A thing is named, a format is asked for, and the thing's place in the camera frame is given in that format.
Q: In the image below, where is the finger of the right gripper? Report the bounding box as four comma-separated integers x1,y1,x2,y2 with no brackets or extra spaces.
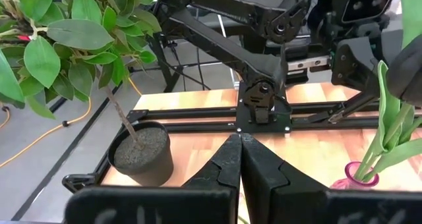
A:
330,36,380,98

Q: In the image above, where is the white artificial tulip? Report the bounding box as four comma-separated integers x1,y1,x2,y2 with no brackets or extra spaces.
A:
354,61,403,182

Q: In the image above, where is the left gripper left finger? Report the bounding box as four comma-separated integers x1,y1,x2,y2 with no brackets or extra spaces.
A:
65,134,243,224

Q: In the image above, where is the purple glass vase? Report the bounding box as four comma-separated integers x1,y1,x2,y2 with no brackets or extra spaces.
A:
329,161,380,190

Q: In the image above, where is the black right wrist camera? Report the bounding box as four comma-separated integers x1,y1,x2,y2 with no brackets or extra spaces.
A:
339,0,402,24

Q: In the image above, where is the green potted plant black pot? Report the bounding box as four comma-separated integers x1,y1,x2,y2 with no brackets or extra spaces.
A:
0,0,175,188

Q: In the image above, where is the yellow cable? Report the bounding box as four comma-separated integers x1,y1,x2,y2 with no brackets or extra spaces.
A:
0,77,143,169

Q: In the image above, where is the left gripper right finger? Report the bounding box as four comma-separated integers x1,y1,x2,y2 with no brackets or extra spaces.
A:
240,134,422,224

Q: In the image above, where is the black aluminium table frame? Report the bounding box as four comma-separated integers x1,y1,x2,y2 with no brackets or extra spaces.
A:
61,98,422,194

